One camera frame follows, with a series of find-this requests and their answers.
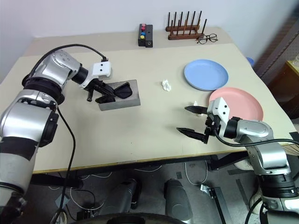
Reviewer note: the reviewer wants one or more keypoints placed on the brown wooden peg rack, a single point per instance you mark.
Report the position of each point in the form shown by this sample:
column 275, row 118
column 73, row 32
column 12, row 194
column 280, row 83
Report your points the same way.
column 184, row 36

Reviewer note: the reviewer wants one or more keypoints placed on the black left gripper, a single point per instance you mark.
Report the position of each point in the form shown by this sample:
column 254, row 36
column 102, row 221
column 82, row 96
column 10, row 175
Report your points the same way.
column 95, row 84

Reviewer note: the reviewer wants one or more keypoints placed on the brown perforated panel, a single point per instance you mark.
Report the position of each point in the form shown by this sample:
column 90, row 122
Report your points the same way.
column 278, row 46

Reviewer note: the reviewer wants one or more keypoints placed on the blue plate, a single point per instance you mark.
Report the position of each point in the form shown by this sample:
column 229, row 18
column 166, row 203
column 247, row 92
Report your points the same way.
column 205, row 74

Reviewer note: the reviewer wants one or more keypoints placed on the black metal table frame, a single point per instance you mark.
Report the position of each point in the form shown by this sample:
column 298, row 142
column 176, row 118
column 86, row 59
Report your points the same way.
column 116, row 169

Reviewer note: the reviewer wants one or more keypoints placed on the crumpled white paper ball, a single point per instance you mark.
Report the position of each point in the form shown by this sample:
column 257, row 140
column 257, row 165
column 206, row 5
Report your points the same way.
column 166, row 85
column 194, row 102

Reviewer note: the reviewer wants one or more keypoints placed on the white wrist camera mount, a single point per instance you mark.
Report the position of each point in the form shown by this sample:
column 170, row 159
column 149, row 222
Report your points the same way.
column 219, row 108
column 101, row 68

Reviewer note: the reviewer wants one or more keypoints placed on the black metal floor bar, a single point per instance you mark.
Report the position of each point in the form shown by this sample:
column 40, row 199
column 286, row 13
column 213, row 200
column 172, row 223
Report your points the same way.
column 218, row 200

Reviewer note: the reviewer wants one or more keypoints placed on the black framed eyeglasses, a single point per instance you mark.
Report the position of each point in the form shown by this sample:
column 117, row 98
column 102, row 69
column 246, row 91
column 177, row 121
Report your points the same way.
column 212, row 38

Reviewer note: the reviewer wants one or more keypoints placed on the blue round container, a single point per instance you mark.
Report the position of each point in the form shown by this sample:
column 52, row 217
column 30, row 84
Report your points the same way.
column 250, row 61

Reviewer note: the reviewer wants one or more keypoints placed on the plain black box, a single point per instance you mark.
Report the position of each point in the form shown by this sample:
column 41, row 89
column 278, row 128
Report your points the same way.
column 149, row 35

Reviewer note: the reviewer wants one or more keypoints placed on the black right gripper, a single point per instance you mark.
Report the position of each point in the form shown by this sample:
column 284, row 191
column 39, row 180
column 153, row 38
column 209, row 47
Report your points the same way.
column 213, row 124

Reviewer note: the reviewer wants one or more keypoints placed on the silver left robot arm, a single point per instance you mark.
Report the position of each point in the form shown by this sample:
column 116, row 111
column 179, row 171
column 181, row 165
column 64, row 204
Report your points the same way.
column 21, row 116

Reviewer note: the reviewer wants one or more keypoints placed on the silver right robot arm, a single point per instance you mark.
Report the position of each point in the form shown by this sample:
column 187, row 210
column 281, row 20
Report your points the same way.
column 257, row 130

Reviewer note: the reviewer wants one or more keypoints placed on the black sunglasses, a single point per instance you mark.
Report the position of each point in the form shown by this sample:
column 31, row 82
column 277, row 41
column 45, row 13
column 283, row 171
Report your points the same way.
column 123, row 92

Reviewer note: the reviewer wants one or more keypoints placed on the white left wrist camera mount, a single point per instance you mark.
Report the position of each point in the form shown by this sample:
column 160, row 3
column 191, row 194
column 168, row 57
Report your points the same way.
column 101, row 68

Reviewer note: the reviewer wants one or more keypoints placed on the dark wooden cabinet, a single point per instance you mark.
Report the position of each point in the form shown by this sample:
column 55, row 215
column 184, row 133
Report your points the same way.
column 285, row 93

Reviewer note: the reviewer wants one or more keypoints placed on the black curved rim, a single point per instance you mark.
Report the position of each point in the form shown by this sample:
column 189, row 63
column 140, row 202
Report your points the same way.
column 140, row 218

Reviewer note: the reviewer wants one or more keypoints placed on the black box with coloured buttons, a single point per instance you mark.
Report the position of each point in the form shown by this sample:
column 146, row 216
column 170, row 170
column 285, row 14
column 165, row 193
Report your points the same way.
column 141, row 40

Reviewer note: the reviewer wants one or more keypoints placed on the pink plate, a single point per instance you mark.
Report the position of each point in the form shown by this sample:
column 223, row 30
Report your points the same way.
column 245, row 102

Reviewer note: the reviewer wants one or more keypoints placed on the dark rounded shape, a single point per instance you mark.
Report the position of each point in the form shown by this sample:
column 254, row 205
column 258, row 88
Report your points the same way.
column 177, row 198
column 123, row 196

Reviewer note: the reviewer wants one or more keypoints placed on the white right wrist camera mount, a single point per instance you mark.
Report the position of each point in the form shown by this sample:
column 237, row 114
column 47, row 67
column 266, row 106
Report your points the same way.
column 219, row 108

